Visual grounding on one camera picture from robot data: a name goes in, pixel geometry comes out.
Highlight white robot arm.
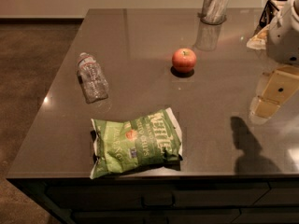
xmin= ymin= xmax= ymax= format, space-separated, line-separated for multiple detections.
xmin=266 ymin=0 xmax=299 ymax=65

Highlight green jalapeno chip bag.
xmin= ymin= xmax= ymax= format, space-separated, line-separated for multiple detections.
xmin=90 ymin=107 xmax=182 ymax=179

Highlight red apple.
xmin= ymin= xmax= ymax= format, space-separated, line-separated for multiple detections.
xmin=172 ymin=49 xmax=197 ymax=73

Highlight clear plastic water bottle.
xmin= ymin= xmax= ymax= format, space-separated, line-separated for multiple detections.
xmin=77 ymin=52 xmax=108 ymax=104

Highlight dark cabinet drawers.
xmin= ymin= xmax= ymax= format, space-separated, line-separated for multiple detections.
xmin=8 ymin=177 xmax=299 ymax=224

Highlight metal mesh utensil holder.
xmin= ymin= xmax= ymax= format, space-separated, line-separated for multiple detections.
xmin=201 ymin=0 xmax=229 ymax=25

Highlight pale snack packet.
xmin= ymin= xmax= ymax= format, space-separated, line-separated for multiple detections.
xmin=247 ymin=26 xmax=269 ymax=50

